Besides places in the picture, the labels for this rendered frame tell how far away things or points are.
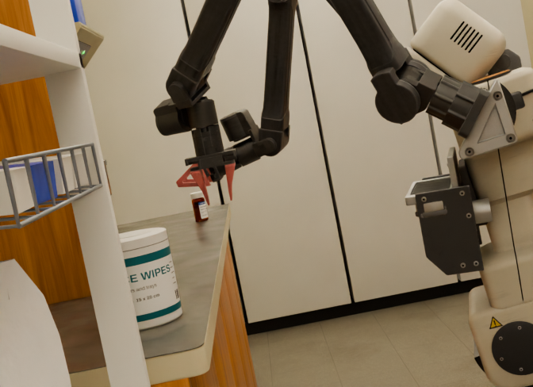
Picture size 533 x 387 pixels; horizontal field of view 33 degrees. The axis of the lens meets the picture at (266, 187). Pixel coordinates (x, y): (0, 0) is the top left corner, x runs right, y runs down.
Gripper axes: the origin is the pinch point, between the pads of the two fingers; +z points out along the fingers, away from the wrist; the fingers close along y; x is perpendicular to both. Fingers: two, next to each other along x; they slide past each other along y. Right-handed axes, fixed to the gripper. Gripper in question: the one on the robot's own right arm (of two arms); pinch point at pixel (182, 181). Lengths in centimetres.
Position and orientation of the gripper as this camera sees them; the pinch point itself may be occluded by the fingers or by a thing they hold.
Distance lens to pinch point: 218.0
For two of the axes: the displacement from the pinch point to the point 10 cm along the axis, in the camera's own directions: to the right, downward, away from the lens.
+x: 4.2, 9.1, 0.7
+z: -9.1, 4.1, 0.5
